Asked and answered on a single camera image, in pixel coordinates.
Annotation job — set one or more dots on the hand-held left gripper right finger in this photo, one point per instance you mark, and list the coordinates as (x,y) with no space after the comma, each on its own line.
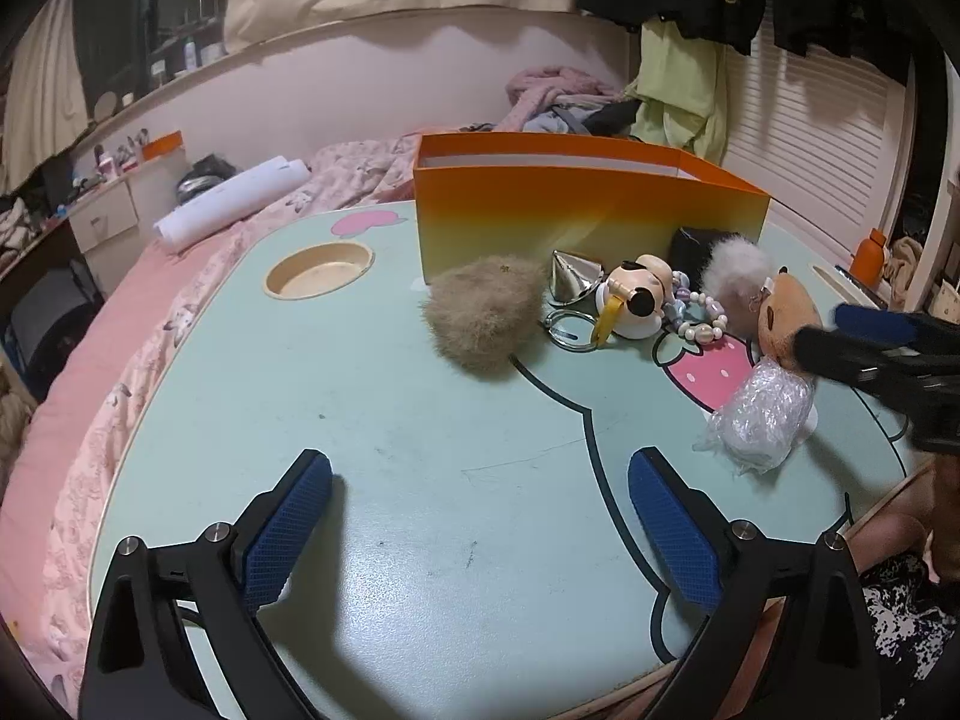
(675,532)

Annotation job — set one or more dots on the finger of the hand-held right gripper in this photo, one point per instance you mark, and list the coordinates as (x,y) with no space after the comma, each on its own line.
(832,352)
(874,321)

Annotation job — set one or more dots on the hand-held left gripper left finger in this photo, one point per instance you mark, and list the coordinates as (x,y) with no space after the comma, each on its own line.
(289,532)

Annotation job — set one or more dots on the brown capybara plush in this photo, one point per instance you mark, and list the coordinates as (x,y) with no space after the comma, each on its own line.
(784,311)

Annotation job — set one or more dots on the clear plastic bag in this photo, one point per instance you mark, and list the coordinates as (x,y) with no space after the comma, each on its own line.
(761,420)

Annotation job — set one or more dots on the white fur pompom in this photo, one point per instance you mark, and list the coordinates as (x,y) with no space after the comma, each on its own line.
(739,274)

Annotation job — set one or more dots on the black pouch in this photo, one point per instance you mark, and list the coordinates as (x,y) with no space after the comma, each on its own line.
(691,247)

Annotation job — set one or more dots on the cartoon mouse figurine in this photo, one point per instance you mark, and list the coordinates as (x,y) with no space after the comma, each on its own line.
(637,292)

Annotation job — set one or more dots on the beige fur pompom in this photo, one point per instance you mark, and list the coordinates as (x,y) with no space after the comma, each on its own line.
(484,315)

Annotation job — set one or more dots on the orange cardboard box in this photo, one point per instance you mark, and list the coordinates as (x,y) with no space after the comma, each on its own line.
(562,210)

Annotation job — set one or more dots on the orange lidded container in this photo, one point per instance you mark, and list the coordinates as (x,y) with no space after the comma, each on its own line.
(161,146)

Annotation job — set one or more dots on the orange water bottle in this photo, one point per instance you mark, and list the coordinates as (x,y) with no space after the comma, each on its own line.
(868,259)

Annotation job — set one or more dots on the beige cloth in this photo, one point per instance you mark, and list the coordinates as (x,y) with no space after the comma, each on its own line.
(906,262)

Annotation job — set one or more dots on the person's bare leg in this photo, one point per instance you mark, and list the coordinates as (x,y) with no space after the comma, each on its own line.
(889,525)

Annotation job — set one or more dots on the white louvered door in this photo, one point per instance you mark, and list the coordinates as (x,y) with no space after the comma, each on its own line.
(817,142)

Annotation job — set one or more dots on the black white patterned shorts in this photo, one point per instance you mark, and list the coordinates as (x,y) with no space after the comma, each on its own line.
(907,615)

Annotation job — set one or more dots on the pink bed sheet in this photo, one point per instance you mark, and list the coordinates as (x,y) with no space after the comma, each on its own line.
(82,360)

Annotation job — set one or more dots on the light green hanging garment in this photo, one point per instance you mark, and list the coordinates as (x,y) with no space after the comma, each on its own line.
(679,90)

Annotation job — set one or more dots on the black chair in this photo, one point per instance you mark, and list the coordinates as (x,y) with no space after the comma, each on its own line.
(52,315)

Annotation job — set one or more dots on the white paper roll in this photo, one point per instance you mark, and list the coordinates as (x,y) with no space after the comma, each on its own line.
(232,199)

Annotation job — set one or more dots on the pile of clothes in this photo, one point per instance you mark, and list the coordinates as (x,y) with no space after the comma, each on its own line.
(592,112)

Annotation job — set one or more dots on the white drawer cabinet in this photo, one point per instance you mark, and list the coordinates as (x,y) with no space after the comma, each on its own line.
(105,217)

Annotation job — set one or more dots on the black round item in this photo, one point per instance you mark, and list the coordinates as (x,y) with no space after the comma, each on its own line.
(199,172)

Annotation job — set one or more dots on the pink floral quilt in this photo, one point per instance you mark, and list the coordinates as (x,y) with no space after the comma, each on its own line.
(352,165)

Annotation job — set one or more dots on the pink fuzzy blanket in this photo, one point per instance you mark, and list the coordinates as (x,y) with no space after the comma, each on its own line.
(547,86)

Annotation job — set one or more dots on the cream side curtain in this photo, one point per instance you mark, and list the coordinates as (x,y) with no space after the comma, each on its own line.
(41,90)

